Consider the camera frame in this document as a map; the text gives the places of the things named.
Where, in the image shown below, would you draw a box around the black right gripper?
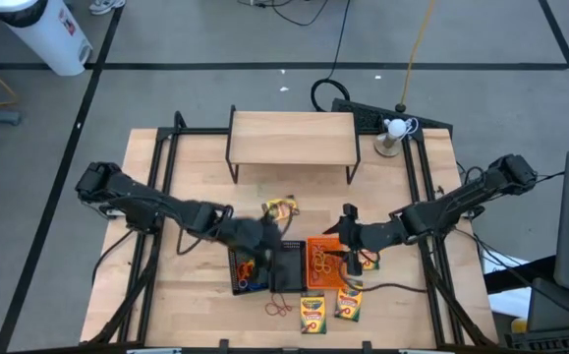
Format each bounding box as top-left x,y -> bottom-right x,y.
321,204 -> 381,260

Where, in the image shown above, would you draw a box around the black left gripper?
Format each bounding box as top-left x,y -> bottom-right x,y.
214,215 -> 285,269

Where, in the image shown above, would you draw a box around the yellow rubber band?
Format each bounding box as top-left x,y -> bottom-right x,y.
313,253 -> 333,276
315,245 -> 335,266

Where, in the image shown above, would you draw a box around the white bulb desk lamp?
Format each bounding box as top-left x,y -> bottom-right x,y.
373,116 -> 421,158

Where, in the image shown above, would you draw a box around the orange slotted plastic basket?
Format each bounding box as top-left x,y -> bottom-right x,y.
306,236 -> 347,291

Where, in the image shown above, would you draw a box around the yellow green crayon box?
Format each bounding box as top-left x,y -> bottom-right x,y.
360,248 -> 381,271
300,293 -> 328,335
262,195 -> 301,222
334,287 -> 364,324

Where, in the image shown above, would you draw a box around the black slotted plastic basket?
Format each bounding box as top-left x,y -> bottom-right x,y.
228,248 -> 271,296
268,239 -> 309,295

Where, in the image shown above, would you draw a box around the wooden riser shelf black legs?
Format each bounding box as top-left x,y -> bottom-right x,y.
224,104 -> 363,186

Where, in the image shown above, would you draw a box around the white paper sheet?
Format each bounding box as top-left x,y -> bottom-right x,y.
482,248 -> 534,320

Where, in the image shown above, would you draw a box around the dark grey case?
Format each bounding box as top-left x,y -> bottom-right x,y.
527,277 -> 569,333

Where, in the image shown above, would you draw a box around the black keyboard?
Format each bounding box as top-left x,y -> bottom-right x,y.
503,325 -> 569,354

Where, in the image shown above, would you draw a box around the person's shoe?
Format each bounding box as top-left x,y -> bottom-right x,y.
88,0 -> 127,16

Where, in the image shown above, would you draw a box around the white trash can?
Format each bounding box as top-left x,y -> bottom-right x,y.
0,0 -> 94,78

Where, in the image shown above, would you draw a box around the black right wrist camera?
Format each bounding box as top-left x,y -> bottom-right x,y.
345,254 -> 364,277

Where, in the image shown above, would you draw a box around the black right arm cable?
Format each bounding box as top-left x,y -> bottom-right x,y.
340,272 -> 428,295

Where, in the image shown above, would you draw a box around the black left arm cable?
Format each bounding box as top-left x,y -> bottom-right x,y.
174,205 -> 235,257

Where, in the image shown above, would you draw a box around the black aluminium table frame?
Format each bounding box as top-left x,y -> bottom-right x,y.
81,103 -> 500,351

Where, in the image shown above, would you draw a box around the black arm base cable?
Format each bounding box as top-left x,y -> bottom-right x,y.
90,228 -> 136,286
448,223 -> 560,309

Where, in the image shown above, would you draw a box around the black coiled floor cable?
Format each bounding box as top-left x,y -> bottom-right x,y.
310,0 -> 353,113

